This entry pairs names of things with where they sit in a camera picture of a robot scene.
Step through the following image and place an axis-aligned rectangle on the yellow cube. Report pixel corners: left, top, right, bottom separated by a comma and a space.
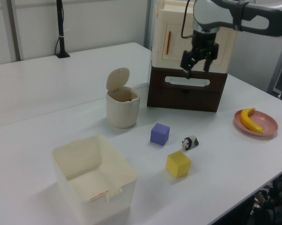
165, 150, 192, 179

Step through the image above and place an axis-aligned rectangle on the cream plastic storage bin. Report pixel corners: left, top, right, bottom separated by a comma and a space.
52, 135, 138, 225

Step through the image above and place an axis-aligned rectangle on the black white panda figurine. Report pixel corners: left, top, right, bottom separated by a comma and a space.
181, 135, 200, 152

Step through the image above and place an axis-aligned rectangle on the black pole stand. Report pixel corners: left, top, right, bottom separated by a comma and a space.
54, 0, 71, 59

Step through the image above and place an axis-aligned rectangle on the purple cube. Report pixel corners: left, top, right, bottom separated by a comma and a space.
149, 122, 171, 146

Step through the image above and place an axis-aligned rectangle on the pink plate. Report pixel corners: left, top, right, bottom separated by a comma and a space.
233, 109, 279, 141

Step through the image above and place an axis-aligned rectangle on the cream trash can with lid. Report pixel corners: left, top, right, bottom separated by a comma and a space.
105, 67, 141, 129

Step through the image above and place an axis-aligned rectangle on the dark brown wooden drawer box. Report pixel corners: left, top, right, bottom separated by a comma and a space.
147, 65, 228, 113

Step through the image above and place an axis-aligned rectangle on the cream toy cabinet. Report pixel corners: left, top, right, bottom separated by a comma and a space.
154, 0, 240, 73

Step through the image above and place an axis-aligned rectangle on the yellow banana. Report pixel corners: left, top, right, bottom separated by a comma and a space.
239, 107, 265, 134

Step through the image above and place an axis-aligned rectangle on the black netted chair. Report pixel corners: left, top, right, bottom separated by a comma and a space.
248, 173, 282, 225

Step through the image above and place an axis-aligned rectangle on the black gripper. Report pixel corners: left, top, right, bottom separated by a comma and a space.
180, 30, 220, 80

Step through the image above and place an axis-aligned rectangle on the orange flat piece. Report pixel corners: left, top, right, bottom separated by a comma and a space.
89, 190, 111, 201

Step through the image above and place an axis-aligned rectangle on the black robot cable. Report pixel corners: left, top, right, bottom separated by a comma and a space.
180, 0, 194, 39

